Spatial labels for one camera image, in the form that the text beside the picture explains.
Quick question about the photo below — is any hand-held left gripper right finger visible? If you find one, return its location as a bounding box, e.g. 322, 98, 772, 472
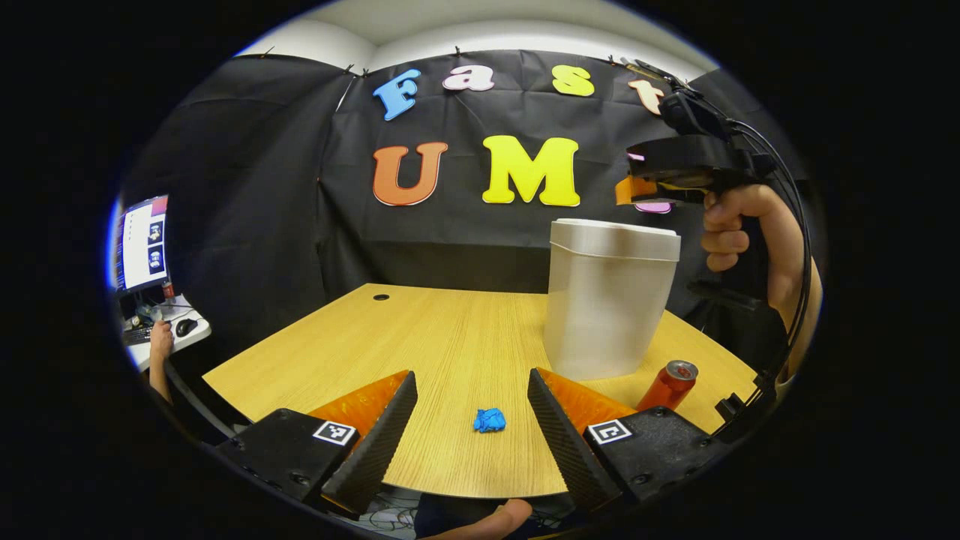
526, 367, 732, 517

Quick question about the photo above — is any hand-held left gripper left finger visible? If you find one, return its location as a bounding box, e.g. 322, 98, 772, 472
214, 370, 419, 520

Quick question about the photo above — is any red pop can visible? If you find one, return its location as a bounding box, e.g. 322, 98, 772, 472
636, 360, 700, 412

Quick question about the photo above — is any white desktop garbage bin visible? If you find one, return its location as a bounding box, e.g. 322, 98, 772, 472
544, 218, 682, 381

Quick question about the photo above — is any wooden desktop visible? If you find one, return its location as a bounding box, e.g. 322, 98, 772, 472
202, 283, 758, 500

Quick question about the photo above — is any white side desk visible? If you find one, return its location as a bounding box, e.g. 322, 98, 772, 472
124, 294, 212, 372

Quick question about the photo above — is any black backdrop cloth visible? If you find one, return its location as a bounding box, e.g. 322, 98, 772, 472
120, 49, 818, 376

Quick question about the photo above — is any computer monitor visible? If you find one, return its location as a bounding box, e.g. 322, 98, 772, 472
112, 195, 170, 295

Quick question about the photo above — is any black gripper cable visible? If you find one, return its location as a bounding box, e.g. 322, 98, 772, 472
724, 120, 815, 383

